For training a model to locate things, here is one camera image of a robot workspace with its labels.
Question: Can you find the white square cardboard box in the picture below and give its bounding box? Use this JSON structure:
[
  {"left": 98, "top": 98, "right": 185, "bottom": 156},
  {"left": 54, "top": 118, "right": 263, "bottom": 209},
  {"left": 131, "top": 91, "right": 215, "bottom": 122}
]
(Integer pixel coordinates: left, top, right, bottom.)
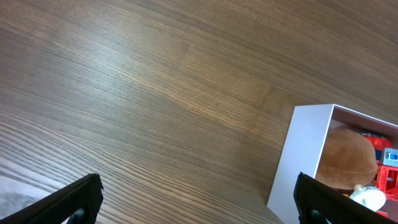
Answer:
[{"left": 267, "top": 104, "right": 397, "bottom": 223}]

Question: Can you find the red toy fire truck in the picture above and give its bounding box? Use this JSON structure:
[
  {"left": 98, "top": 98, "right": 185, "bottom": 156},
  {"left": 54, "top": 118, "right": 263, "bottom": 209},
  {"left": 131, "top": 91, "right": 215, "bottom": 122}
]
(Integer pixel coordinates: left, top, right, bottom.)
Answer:
[{"left": 360, "top": 132, "right": 397, "bottom": 222}]

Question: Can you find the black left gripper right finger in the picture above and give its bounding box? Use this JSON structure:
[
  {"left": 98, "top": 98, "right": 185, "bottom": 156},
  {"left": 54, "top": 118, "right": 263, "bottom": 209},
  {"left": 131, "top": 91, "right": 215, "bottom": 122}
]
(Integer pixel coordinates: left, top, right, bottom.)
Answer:
[{"left": 294, "top": 172, "right": 397, "bottom": 224}]

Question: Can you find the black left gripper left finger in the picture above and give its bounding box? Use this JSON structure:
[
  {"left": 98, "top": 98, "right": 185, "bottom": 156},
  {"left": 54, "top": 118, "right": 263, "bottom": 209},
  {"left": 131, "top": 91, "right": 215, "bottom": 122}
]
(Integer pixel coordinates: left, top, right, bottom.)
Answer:
[{"left": 1, "top": 174, "right": 103, "bottom": 224}]

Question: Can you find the brown plush toy with carrot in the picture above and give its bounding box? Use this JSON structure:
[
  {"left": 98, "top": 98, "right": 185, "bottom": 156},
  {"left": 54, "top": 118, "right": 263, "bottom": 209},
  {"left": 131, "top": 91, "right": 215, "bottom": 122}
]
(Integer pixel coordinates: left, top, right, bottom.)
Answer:
[{"left": 315, "top": 129, "right": 378, "bottom": 190}]

